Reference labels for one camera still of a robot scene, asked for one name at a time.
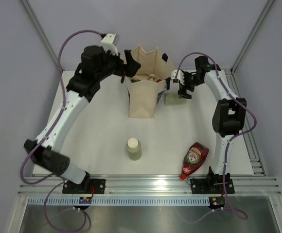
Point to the red Fairy dish soap bottle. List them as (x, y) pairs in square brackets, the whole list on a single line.
[(194, 159)]

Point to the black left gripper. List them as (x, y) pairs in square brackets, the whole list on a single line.
[(131, 67)]

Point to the beige pump bottle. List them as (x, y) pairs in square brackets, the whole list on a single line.
[(152, 77)]

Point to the green bottle red cap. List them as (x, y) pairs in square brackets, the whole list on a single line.
[(135, 80)]

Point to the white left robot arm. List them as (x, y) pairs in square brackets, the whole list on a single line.
[(45, 150)]

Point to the green bottle standing white cap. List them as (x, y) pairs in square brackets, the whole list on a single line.
[(133, 147)]

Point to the aluminium mounting rail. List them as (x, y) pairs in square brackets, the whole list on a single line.
[(168, 185)]

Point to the beige canvas tote bag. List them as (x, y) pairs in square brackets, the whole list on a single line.
[(143, 96)]

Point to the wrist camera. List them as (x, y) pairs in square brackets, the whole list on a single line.
[(177, 76), (109, 43)]

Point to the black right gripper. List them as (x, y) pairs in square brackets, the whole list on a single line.
[(183, 92)]

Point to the aluminium frame post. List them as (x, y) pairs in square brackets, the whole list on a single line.
[(40, 32), (257, 25)]

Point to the right aluminium frame post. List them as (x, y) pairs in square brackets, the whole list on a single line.
[(257, 25)]

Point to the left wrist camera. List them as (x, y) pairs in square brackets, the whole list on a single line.
[(109, 43)]

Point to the white slotted cable duct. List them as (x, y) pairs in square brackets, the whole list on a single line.
[(128, 201)]

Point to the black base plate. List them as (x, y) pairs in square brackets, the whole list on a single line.
[(97, 186), (200, 186)]

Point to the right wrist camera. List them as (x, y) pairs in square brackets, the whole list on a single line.
[(177, 76)]

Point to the left aluminium frame post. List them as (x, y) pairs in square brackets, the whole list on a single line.
[(40, 32)]

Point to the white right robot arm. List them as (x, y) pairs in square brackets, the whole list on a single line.
[(228, 121)]

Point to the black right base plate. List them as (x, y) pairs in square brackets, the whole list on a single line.
[(200, 186)]

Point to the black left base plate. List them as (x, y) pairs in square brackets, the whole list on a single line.
[(97, 186)]

